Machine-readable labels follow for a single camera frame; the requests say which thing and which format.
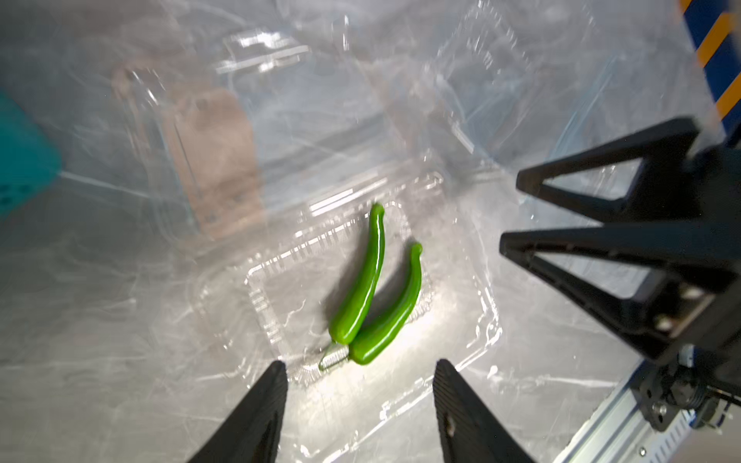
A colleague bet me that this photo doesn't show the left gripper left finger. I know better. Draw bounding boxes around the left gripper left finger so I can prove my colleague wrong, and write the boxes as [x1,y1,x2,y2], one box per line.
[190,361,289,463]

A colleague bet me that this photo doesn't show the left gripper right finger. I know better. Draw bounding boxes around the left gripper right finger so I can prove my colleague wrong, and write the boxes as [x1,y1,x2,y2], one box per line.
[433,359,533,462]

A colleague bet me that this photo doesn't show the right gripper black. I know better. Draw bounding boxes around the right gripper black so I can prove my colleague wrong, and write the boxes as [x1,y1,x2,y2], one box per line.
[499,117,740,395]

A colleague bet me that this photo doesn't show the green peppers bunch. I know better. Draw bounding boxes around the green peppers bunch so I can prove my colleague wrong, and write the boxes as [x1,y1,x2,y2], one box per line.
[317,201,425,372]

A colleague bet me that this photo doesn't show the clear clamshell container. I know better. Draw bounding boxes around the clear clamshell container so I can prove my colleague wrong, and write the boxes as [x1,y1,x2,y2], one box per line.
[369,0,725,244]
[113,29,502,462]

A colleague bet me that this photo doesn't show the teal plastic basket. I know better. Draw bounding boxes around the teal plastic basket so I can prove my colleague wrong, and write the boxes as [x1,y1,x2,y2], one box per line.
[1,92,62,218]

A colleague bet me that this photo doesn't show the aluminium front rail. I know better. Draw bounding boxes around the aluminium front rail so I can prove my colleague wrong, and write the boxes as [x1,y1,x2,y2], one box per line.
[552,369,741,463]

